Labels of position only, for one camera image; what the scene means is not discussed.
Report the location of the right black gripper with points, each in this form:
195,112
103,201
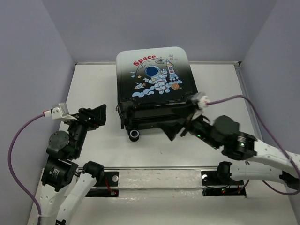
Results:
171,128

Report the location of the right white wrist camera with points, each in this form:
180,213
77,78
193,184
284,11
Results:
199,101

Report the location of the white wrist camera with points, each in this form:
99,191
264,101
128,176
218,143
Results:
59,112
199,101

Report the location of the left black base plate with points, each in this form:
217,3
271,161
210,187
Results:
107,187

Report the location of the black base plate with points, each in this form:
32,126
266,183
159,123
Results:
213,186
107,187

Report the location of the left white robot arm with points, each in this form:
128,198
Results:
63,148

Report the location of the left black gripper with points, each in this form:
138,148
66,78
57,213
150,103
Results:
98,114

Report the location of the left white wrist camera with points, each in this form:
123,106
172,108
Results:
59,112

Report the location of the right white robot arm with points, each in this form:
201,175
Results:
261,161

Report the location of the black suitcase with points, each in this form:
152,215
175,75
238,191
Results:
150,82

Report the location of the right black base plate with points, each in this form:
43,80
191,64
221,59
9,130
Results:
213,186

